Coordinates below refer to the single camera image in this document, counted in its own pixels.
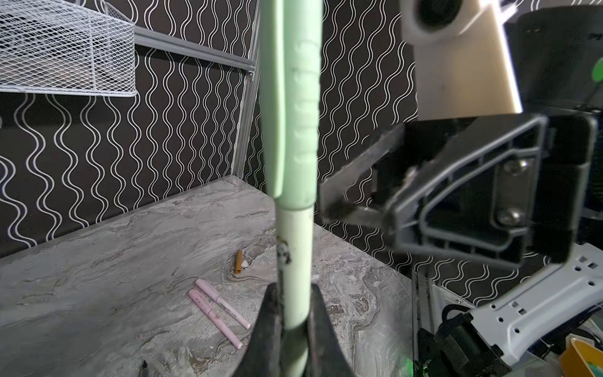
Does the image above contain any white mesh basket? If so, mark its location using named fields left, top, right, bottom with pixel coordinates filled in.
left=1, top=1, right=136, bottom=97

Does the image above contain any green pen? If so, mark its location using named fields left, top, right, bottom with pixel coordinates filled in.
left=276, top=207, right=313, bottom=376

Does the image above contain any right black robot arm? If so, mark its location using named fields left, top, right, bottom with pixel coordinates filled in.
left=318, top=1, right=602, bottom=376

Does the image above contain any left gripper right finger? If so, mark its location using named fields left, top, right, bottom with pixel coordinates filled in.
left=306, top=284, right=355, bottom=376

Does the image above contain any orange pen cap right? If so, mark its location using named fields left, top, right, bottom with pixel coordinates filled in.
left=233, top=250, right=244, bottom=275

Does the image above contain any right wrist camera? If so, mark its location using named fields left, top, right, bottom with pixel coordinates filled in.
left=400, top=1, right=523, bottom=121

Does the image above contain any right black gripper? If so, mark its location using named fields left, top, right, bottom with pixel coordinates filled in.
left=319, top=113, right=598, bottom=266

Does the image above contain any white pink pen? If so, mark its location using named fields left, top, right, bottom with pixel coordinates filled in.
left=195, top=279, right=251, bottom=329

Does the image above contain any green pen cap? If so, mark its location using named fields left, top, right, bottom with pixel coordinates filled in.
left=259, top=1, right=323, bottom=210

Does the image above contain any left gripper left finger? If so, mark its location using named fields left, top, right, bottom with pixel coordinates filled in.
left=233, top=283, right=282, bottom=377

